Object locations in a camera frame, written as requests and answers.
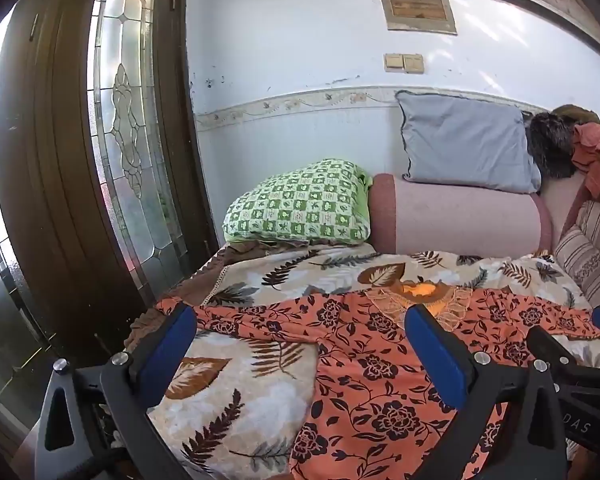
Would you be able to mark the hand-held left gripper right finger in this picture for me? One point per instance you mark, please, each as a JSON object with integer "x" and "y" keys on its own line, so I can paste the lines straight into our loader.
{"x": 437, "y": 355}

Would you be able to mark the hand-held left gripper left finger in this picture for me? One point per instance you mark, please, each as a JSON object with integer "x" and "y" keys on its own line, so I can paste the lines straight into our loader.
{"x": 167, "y": 355}

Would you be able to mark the orange floral garment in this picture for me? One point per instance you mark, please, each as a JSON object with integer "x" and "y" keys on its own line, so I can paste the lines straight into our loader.
{"x": 360, "y": 385}

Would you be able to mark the brown frilled bed cover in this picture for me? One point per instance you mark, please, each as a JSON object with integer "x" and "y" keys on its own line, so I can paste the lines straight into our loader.
{"x": 150, "y": 322}

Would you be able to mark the leaf print blanket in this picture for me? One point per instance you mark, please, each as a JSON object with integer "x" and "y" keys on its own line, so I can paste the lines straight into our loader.
{"x": 230, "y": 410}

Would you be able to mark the pink sofa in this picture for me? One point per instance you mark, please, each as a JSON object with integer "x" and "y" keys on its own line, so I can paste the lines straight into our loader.
{"x": 562, "y": 200}

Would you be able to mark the pink bolster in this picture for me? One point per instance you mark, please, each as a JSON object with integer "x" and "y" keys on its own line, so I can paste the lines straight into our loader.
{"x": 455, "y": 220}

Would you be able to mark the orange towel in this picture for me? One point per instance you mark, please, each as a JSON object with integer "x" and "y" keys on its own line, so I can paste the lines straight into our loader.
{"x": 597, "y": 147}

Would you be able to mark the dark furry cushion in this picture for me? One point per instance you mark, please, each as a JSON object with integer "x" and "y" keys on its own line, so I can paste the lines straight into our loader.
{"x": 550, "y": 145}

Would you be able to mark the green checkered pillow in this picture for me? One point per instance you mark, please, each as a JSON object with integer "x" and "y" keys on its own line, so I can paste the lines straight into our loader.
{"x": 300, "y": 205}

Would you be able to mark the wooden door with stained glass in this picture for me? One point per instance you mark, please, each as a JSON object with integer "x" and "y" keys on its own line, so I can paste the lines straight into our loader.
{"x": 55, "y": 185}

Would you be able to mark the brown cloth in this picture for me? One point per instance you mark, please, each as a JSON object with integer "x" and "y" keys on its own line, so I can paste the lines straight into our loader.
{"x": 577, "y": 112}

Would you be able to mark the grey pillow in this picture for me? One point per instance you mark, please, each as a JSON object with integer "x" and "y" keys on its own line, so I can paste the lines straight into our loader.
{"x": 465, "y": 142}

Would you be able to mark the beige wall switch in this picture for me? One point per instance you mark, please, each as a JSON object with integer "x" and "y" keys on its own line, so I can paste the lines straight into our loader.
{"x": 413, "y": 63}
{"x": 394, "y": 63}

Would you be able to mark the framed wall plaque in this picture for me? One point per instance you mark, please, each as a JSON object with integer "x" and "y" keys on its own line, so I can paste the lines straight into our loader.
{"x": 417, "y": 7}

